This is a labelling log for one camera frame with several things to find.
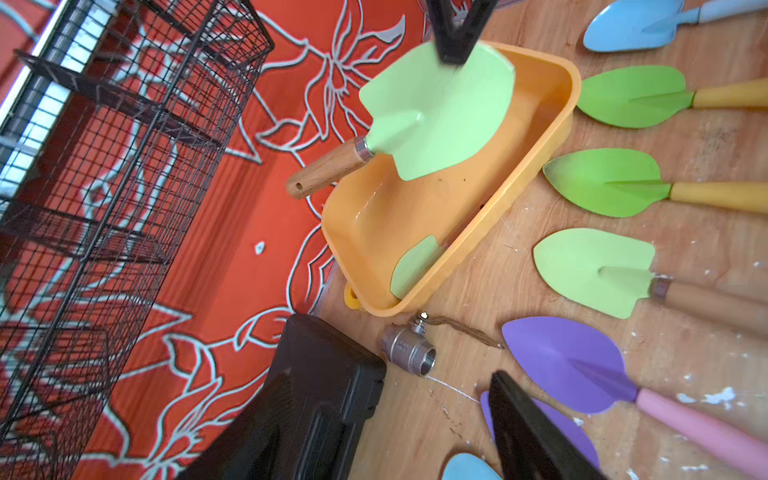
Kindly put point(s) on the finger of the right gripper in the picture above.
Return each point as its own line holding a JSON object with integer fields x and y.
{"x": 455, "y": 43}

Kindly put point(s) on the yellow plastic storage box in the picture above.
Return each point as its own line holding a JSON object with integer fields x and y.
{"x": 372, "y": 218}

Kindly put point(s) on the purple shovel pink handle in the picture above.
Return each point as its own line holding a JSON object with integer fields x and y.
{"x": 583, "y": 369}
{"x": 573, "y": 432}

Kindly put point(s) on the green shovel yellow handle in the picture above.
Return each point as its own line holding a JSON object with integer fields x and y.
{"x": 640, "y": 97}
{"x": 622, "y": 183}

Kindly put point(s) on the green shovel brown wooden handle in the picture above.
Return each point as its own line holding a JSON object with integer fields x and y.
{"x": 426, "y": 114}

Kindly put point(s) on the light green shovel wooden handle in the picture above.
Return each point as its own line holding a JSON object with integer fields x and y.
{"x": 610, "y": 273}

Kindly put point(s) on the black plastic tool case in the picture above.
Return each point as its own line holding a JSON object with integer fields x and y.
{"x": 306, "y": 422}

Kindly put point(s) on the black wire wall basket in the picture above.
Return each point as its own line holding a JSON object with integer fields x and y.
{"x": 109, "y": 144}

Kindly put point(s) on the yellow tape roll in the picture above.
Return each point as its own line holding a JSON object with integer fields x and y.
{"x": 350, "y": 298}

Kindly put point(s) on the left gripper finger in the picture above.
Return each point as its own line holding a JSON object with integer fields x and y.
{"x": 529, "y": 445}

